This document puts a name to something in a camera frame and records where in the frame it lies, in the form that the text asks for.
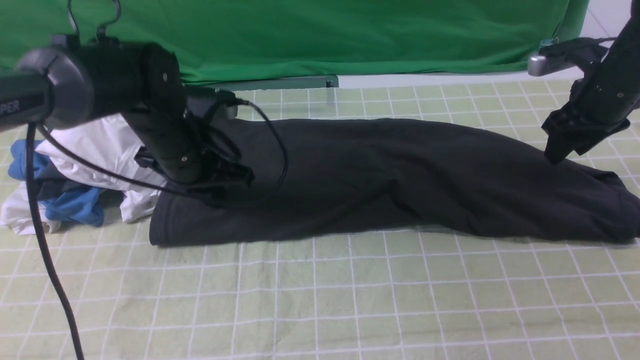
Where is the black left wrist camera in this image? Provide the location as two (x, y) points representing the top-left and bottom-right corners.
(186, 86), (239, 121)

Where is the green backdrop cloth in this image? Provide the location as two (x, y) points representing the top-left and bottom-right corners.
(0, 0), (591, 86)

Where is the dark gray long-sleeve top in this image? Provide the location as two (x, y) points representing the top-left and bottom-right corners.
(149, 118), (640, 248)

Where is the blue crumpled garment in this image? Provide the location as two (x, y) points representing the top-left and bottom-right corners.
(7, 139), (105, 227)

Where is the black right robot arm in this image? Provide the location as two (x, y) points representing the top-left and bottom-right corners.
(527, 0), (640, 164)

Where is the white garment at pile bottom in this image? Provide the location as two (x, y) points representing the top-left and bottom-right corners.
(0, 181), (62, 236)

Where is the green metal base bar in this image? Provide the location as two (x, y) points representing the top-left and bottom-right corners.
(194, 75), (339, 92)

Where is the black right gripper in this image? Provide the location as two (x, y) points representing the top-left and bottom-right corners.
(541, 80), (632, 166)

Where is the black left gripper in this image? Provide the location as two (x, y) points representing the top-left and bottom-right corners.
(134, 112), (255, 207)

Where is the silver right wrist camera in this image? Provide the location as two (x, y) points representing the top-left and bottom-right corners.
(528, 38), (608, 77)

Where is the green checkered table mat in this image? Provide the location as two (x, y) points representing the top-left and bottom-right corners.
(0, 77), (640, 360)

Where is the black left camera cable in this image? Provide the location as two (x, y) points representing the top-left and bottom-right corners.
(25, 97), (290, 360)

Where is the teal binder clip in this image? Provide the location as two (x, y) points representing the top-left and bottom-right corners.
(538, 37), (560, 50)

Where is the white crumpled shirt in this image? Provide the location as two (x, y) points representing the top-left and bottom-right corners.
(35, 114), (166, 223)

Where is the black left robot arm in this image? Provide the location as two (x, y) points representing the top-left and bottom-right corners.
(0, 36), (255, 207)

